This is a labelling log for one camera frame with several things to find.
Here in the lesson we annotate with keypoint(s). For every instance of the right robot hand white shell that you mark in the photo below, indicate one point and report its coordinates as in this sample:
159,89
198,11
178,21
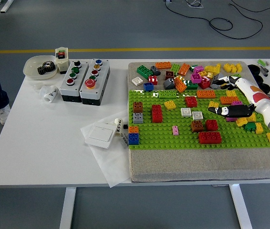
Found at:
252,93

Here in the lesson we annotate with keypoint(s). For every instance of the grey long brick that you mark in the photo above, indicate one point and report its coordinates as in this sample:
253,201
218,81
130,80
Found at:
213,85

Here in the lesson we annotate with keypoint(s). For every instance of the brown square brick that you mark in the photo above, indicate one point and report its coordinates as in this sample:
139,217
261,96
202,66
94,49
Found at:
138,107
197,126

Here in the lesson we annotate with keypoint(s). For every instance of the green studded baseplate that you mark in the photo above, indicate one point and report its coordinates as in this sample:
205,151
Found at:
163,143

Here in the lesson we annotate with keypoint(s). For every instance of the black round pad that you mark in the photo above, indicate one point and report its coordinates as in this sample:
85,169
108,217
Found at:
259,78
266,88
254,68

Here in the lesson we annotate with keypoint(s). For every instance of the orange long brick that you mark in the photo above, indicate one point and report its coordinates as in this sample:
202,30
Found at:
183,69
179,84
163,65
206,94
229,100

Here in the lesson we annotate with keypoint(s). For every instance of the grey small tool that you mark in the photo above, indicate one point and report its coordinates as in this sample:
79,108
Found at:
264,70

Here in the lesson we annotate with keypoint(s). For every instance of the yellow arch brick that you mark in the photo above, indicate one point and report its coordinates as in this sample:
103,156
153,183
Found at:
229,67
238,68

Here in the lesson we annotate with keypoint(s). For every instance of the small green plastic piece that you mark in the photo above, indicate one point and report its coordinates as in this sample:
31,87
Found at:
261,62

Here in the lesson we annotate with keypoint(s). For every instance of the dark green small brick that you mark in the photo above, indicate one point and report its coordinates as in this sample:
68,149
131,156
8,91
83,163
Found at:
250,127
193,67

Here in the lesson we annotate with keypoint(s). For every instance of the white square tile brick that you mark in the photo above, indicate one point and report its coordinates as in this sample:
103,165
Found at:
186,112
197,115
137,81

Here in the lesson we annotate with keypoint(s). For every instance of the red long brick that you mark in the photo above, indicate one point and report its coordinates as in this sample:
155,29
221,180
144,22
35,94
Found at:
157,113
210,137

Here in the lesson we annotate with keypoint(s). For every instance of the yellow small brick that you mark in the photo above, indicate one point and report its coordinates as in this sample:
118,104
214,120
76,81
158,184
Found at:
179,77

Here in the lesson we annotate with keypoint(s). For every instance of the grey sloped brick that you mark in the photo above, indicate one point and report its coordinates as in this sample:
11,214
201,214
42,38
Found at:
169,83

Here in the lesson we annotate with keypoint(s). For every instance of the lime green long brick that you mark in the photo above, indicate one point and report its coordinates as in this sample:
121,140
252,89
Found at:
168,94

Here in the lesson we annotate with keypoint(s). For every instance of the dark red square brick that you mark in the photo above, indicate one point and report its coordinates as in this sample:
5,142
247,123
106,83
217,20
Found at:
169,75

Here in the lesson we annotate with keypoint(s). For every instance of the pink small brick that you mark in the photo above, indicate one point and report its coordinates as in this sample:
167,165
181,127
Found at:
175,130

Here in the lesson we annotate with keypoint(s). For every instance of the grey-brown mat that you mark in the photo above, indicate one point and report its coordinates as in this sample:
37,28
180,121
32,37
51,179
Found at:
197,167

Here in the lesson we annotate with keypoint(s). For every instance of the dark grey small brick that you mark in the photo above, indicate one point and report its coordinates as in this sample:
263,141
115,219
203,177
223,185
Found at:
155,70

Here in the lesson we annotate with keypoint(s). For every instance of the blue square brick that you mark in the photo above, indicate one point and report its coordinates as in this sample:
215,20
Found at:
148,86
133,138

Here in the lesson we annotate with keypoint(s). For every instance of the dark green long brick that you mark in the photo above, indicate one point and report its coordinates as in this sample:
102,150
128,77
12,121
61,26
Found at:
145,71

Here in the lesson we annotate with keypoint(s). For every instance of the grey square brick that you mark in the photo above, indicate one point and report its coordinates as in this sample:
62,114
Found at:
138,117

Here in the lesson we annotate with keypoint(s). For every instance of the white table leg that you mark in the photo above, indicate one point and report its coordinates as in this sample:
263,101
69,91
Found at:
241,210
67,210

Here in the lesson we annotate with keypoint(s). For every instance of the orange square brick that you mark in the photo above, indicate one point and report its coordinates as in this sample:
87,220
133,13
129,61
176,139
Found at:
133,129

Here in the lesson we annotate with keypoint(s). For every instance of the white tube with writing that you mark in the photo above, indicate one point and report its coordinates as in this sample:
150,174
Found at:
118,124

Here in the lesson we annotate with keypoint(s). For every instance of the grey emergency-stop control box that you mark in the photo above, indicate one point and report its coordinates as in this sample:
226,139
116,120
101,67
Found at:
101,78

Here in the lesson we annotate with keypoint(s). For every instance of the grey four-button control box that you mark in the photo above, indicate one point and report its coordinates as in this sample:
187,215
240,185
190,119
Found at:
77,77

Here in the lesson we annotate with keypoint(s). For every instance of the white pipe tee fitting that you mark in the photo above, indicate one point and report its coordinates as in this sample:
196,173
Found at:
50,94

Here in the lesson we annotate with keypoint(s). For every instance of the dark metal gear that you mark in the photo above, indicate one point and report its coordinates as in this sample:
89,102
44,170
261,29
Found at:
42,70
49,65

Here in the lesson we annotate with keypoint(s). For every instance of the clear plastic piece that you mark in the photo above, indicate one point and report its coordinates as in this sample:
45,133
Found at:
37,85

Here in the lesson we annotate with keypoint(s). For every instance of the white shallow bowl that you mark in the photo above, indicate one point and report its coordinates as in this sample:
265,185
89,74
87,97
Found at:
31,68

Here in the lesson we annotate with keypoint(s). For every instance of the white desk foot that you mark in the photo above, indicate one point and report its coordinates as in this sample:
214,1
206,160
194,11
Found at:
5,7

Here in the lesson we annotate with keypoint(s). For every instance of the white wall switch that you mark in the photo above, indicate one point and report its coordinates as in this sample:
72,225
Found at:
100,136

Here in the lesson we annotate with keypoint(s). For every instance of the cream two-button switch box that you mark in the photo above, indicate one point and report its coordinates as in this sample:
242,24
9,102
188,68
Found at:
62,63

